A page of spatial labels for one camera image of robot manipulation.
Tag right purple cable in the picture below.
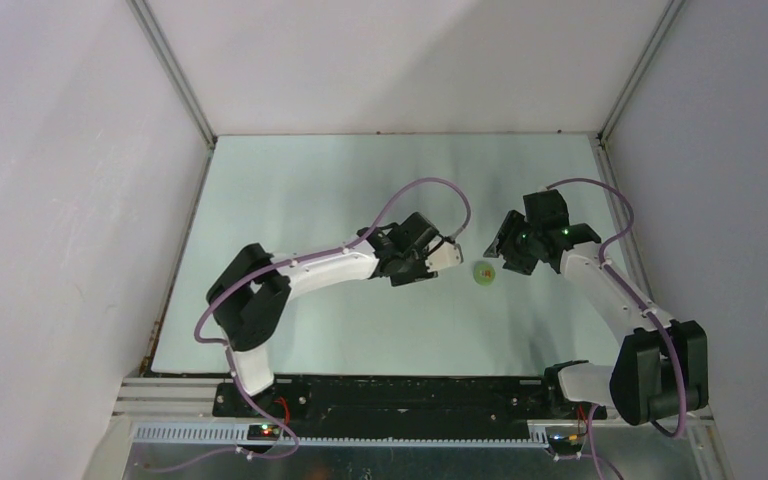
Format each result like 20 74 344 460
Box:
546 177 690 440

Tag purple cable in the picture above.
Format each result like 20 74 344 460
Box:
546 177 690 440
193 176 473 458

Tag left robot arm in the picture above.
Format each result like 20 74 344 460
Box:
206 212 463 417

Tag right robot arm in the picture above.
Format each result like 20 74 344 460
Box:
484 190 709 426

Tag electronics board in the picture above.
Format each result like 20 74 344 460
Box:
547 433 581 445
246 423 283 441

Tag white cable duct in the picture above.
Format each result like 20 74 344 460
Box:
115 377 558 449

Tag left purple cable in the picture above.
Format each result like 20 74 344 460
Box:
193 176 473 458

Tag right electronics board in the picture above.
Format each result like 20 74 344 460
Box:
547 433 581 445

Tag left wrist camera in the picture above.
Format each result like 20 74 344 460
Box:
425 240 463 272

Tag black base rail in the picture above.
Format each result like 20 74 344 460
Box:
212 375 570 441

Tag left electronics board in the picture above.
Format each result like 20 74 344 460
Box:
246 423 283 441

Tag green bottle cap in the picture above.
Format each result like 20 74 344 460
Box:
473 261 496 286

